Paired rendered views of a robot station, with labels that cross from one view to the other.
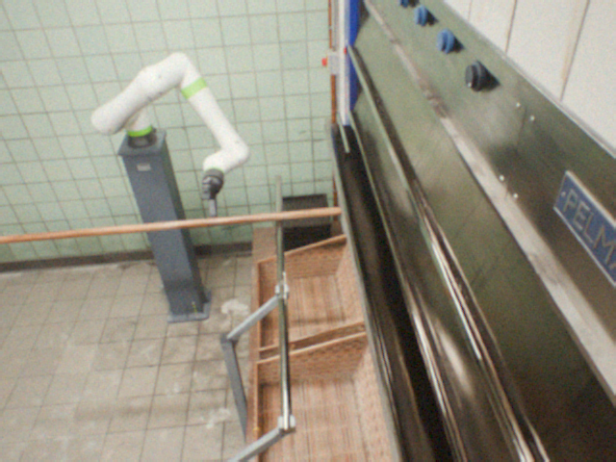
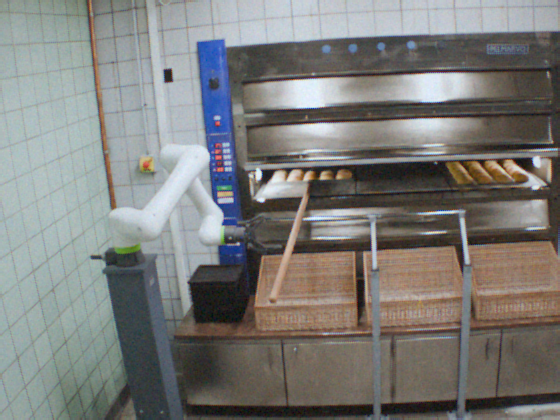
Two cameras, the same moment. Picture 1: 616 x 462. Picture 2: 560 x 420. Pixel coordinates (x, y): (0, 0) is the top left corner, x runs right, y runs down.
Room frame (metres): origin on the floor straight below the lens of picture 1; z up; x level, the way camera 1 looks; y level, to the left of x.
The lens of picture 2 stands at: (1.07, 3.25, 2.10)
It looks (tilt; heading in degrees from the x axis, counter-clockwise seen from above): 16 degrees down; 281
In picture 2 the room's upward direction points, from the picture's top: 5 degrees counter-clockwise
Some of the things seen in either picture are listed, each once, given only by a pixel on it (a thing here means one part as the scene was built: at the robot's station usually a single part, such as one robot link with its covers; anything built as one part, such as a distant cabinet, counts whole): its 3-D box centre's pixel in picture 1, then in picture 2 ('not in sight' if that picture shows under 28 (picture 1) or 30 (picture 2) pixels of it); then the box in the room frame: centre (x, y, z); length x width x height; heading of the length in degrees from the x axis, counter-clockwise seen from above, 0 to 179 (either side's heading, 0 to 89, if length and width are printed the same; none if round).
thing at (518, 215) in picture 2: not in sight; (405, 220); (0.99, -0.26, 1.02); 1.79 x 0.11 x 0.19; 2
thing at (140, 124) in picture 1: (132, 113); (126, 229); (2.22, 0.84, 1.36); 0.16 x 0.13 x 0.19; 153
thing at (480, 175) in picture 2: not in sight; (485, 169); (0.42, -0.72, 1.21); 0.61 x 0.48 x 0.06; 92
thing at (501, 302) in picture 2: not in sight; (515, 279); (0.35, -0.02, 0.72); 0.56 x 0.49 x 0.28; 2
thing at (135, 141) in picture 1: (142, 130); (117, 255); (2.29, 0.83, 1.23); 0.26 x 0.15 x 0.06; 3
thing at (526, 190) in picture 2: not in sight; (404, 196); (0.99, -0.28, 1.16); 1.80 x 0.06 x 0.04; 2
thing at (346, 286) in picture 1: (309, 297); (307, 290); (1.56, 0.04, 0.72); 0.56 x 0.49 x 0.28; 4
